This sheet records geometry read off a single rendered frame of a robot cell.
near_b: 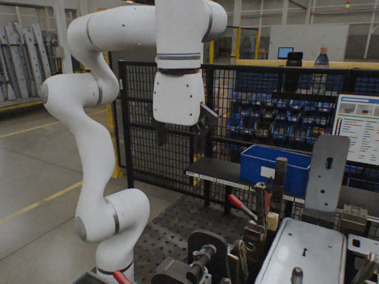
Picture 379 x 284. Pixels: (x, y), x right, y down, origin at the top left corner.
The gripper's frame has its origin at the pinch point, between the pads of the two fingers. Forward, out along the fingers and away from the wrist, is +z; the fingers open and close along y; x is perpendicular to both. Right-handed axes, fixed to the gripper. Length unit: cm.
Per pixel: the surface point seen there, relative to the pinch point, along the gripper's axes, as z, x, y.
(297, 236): 45, 45, 21
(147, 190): 145, 190, -163
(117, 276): 29.5, -12.7, -9.2
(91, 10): -95, 516, -573
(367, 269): 37, 28, 41
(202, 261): 26.6, -1.9, 6.9
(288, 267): 45, 27, 22
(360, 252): 45, 46, 41
